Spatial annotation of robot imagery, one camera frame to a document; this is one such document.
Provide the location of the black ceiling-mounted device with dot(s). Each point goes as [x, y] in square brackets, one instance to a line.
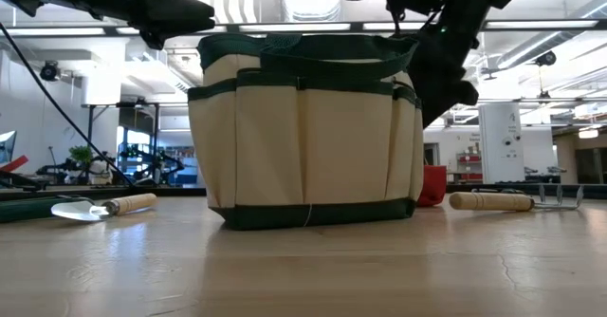
[545, 58]
[49, 71]

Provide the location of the red plastic pot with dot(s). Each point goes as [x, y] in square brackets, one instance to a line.
[434, 186]

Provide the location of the small green leafy plant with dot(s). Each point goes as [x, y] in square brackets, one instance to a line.
[81, 154]

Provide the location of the black metal rack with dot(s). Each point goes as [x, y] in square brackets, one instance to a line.
[90, 127]

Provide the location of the black unused robot arm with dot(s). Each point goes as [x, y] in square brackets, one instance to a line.
[156, 165]
[71, 170]

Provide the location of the red storage shelf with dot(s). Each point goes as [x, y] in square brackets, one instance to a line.
[469, 158]

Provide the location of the white square column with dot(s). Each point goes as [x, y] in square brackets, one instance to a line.
[498, 132]

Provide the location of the beige green canvas gardening bag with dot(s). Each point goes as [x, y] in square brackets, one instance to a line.
[308, 141]

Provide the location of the red flat object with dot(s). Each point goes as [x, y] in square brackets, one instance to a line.
[16, 163]

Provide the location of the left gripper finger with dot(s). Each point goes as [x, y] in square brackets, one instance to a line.
[185, 8]
[189, 26]

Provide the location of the dark grey garden hand tool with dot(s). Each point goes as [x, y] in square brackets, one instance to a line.
[498, 190]

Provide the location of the long ceiling light strip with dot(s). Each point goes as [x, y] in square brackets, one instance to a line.
[540, 24]
[294, 27]
[57, 31]

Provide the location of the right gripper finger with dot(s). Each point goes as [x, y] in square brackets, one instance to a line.
[428, 94]
[441, 106]

